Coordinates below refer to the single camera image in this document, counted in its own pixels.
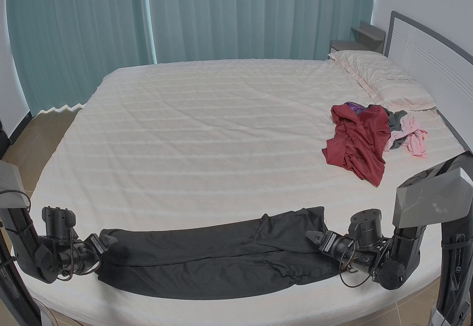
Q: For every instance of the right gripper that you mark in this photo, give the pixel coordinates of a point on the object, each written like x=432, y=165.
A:
x=332, y=242

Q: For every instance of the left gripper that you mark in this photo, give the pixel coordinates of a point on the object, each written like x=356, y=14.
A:
x=96, y=244

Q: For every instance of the black trousers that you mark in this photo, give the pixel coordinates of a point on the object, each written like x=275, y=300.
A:
x=207, y=258

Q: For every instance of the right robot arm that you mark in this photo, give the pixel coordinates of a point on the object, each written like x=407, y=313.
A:
x=417, y=206

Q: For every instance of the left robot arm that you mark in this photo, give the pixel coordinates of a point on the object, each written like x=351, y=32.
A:
x=33, y=247

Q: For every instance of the dark red garment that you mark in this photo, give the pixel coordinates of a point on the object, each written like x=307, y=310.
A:
x=364, y=139

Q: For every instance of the purple garment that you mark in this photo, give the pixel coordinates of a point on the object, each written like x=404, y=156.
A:
x=356, y=107

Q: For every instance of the pink garment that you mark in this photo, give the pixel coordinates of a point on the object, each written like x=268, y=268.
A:
x=415, y=139

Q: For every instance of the bed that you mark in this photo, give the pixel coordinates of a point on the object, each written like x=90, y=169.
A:
x=207, y=139

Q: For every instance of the grey garment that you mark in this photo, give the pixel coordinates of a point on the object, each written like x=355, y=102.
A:
x=397, y=119

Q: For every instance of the cream pillow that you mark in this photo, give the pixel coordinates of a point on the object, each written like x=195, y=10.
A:
x=384, y=77

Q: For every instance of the grey bedside table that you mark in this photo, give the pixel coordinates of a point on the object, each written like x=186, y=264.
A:
x=364, y=38

